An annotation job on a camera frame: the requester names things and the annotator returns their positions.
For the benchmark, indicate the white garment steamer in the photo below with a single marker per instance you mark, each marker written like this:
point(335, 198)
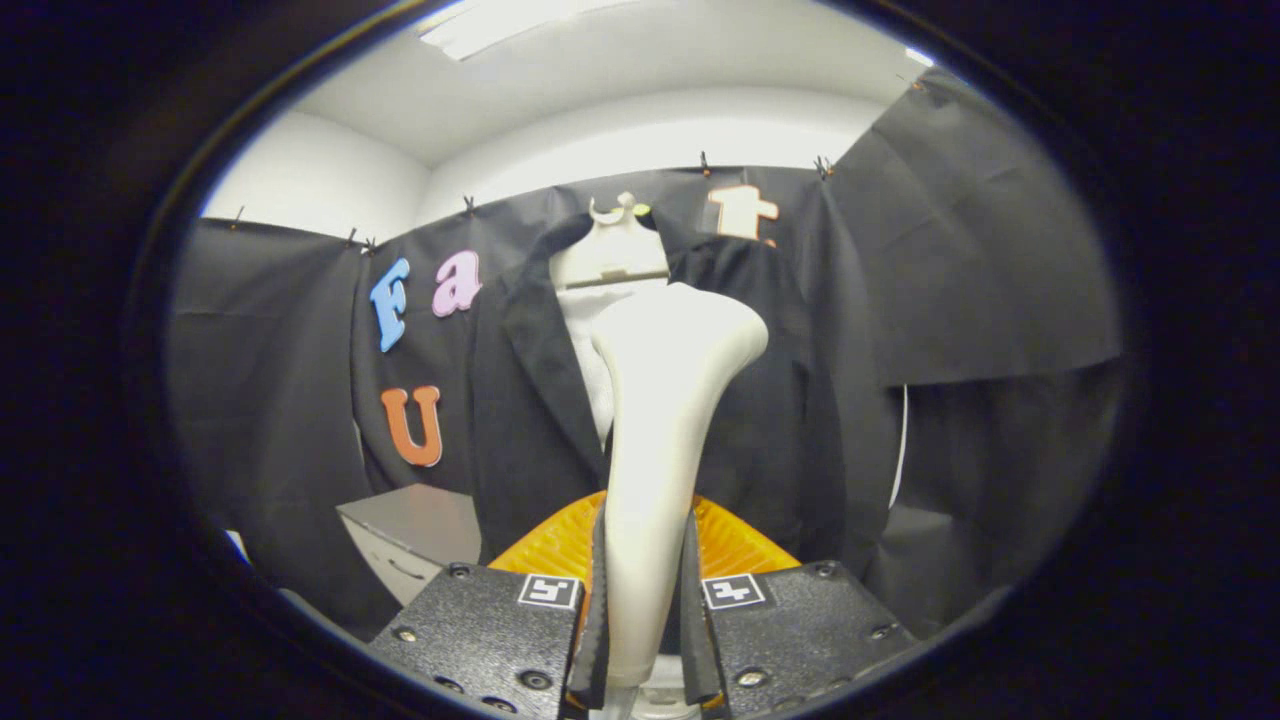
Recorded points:
point(660, 450)

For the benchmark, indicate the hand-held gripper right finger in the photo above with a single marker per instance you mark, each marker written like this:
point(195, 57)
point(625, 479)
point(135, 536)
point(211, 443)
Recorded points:
point(695, 650)

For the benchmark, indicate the white mannequin torso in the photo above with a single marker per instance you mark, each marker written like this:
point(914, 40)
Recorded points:
point(610, 260)

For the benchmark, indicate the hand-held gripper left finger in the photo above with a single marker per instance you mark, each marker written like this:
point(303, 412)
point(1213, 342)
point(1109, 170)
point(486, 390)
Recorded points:
point(596, 650)

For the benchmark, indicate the small ceiling light panel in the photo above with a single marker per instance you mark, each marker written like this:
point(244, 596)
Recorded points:
point(920, 55)

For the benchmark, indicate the black suit jacket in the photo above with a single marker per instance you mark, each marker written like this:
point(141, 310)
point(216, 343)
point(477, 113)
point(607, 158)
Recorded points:
point(540, 400)

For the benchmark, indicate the grey metal cabinet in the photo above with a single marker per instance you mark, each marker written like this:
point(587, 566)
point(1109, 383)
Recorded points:
point(420, 520)

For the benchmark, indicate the black backdrop cloth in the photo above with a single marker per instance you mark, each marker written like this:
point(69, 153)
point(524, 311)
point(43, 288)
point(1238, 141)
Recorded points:
point(260, 400)

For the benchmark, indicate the long ceiling light panel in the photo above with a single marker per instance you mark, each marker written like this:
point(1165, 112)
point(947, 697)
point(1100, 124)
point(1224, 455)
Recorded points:
point(520, 25)

